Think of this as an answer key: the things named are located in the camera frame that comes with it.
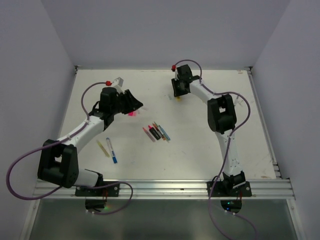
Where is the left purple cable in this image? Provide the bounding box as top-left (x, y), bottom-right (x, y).
top-left (6, 80), bottom-right (133, 216)

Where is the pink highlighter cap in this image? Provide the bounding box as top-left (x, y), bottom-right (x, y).
top-left (128, 111), bottom-right (137, 117)

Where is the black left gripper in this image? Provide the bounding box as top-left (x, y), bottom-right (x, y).
top-left (110, 89), bottom-right (143, 115)

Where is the aluminium side rail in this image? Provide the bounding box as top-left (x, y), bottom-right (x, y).
top-left (49, 64), bottom-right (80, 140)
top-left (244, 66), bottom-right (283, 179)

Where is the blue capped white pen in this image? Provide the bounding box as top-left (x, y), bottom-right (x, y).
top-left (106, 137), bottom-right (118, 164)

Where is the black highlighter body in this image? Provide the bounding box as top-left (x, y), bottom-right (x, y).
top-left (148, 125), bottom-right (161, 140)

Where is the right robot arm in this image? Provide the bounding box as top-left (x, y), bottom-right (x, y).
top-left (171, 64), bottom-right (246, 197)

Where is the right aluminium side rail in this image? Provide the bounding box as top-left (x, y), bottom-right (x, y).
top-left (244, 66), bottom-right (283, 179)

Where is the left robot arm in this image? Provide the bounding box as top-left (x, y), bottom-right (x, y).
top-left (37, 87), bottom-right (143, 197)

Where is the pale yellow pen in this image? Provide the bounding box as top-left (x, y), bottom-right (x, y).
top-left (96, 140), bottom-right (110, 158)

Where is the pink clear pen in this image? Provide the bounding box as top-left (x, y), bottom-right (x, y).
top-left (142, 127), bottom-right (156, 143)

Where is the red orange-tipped pen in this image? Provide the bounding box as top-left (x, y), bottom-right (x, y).
top-left (152, 123), bottom-right (166, 141)

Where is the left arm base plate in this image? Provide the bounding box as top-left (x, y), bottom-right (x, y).
top-left (75, 181), bottom-right (120, 198)

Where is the green clear pen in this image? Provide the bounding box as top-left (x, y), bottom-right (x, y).
top-left (153, 121), bottom-right (169, 142)

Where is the aluminium front rail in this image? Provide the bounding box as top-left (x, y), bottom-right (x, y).
top-left (32, 177), bottom-right (296, 201)

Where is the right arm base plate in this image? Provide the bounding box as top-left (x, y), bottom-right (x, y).
top-left (206, 181), bottom-right (253, 197)

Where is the left aluminium side rail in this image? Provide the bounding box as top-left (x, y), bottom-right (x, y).
top-left (49, 64), bottom-right (80, 140)

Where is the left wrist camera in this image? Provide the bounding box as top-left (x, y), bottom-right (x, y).
top-left (111, 77), bottom-right (124, 94)

